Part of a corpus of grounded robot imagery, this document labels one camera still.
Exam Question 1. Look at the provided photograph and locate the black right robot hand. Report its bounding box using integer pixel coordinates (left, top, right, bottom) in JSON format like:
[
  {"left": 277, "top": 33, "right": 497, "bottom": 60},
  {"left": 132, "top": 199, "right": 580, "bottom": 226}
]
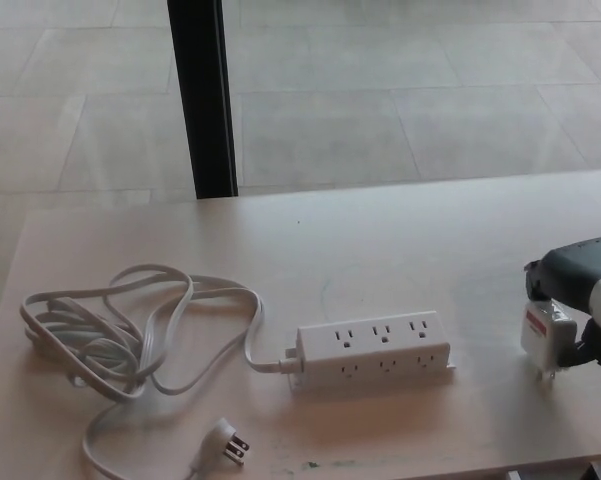
[{"left": 522, "top": 236, "right": 601, "bottom": 371}]

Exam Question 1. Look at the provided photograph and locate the white charger adapter plug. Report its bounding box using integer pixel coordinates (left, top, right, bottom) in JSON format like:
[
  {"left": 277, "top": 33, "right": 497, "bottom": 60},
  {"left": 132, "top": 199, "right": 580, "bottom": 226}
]
[{"left": 519, "top": 301, "right": 579, "bottom": 386}]

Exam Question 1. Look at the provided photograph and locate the white power strip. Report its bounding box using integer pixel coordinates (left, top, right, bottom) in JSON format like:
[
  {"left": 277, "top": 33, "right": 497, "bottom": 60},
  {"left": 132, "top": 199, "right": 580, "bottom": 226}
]
[{"left": 278, "top": 309, "right": 457, "bottom": 396}]

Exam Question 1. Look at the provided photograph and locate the white angled wall plug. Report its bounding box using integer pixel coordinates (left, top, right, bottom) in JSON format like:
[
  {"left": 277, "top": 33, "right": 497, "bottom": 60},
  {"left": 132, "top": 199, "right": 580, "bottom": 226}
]
[{"left": 188, "top": 417, "right": 252, "bottom": 468}]

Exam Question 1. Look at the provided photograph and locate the black vertical post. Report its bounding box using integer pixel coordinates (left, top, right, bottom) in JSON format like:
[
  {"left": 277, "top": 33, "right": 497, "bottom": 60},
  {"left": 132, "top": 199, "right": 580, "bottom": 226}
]
[{"left": 168, "top": 0, "right": 239, "bottom": 200}]

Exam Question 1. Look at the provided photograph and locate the white flat power cord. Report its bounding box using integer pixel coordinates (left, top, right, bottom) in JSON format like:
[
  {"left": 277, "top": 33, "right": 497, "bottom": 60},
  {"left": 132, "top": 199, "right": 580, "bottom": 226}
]
[{"left": 18, "top": 264, "right": 287, "bottom": 480}]

